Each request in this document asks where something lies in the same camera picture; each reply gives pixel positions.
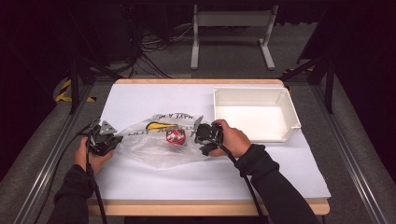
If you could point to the aluminium floor rail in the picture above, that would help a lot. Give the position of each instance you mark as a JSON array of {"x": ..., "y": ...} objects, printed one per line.
[
  {"x": 49, "y": 165},
  {"x": 351, "y": 155}
]

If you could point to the white metal stand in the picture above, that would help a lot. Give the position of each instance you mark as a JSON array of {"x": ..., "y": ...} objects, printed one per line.
[{"x": 232, "y": 18}]

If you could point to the person's left hand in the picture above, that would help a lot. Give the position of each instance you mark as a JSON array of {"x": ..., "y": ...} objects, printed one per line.
[{"x": 91, "y": 161}]

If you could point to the red can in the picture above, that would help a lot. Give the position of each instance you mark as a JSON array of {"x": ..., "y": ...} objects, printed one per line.
[{"x": 175, "y": 137}]

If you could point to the yellow black hazard tape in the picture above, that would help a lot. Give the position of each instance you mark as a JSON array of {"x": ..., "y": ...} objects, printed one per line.
[{"x": 63, "y": 93}]

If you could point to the wooden table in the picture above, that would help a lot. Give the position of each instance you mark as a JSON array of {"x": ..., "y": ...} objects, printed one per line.
[{"x": 186, "y": 208}]

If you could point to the white plastic bin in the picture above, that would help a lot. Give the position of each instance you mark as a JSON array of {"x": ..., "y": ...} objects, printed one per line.
[{"x": 255, "y": 121}]

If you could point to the white table sheet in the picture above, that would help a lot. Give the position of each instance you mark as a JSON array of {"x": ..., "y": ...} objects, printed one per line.
[{"x": 186, "y": 183}]

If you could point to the person's right hand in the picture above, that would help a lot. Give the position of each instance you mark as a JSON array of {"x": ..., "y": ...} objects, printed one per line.
[{"x": 233, "y": 140}]

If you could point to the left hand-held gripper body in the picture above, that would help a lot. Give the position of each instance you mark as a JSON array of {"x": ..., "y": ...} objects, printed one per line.
[{"x": 101, "y": 140}]

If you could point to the black metal stand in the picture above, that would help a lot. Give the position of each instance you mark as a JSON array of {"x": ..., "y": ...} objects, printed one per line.
[
  {"x": 329, "y": 87},
  {"x": 74, "y": 87}
]

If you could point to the clear plastic bag yellow smiley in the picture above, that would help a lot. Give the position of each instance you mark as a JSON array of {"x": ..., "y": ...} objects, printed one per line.
[{"x": 149, "y": 152}]

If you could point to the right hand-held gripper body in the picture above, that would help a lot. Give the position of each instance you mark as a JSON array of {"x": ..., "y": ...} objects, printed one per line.
[{"x": 207, "y": 133}]

